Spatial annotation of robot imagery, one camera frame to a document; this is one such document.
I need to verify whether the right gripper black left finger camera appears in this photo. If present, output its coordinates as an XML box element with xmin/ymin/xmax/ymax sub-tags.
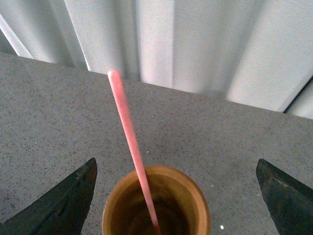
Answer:
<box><xmin>0</xmin><ymin>158</ymin><xmax>97</xmax><ymax>235</ymax></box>

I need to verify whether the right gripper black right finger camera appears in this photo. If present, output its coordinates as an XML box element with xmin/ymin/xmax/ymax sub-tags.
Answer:
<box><xmin>256</xmin><ymin>159</ymin><xmax>313</xmax><ymax>235</ymax></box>

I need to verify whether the bamboo chopstick holder cup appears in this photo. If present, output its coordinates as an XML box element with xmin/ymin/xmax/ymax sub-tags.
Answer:
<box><xmin>102</xmin><ymin>165</ymin><xmax>211</xmax><ymax>235</ymax></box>

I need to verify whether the white pleated curtain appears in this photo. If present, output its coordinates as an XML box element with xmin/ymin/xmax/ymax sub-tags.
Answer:
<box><xmin>0</xmin><ymin>0</ymin><xmax>313</xmax><ymax>118</ymax></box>

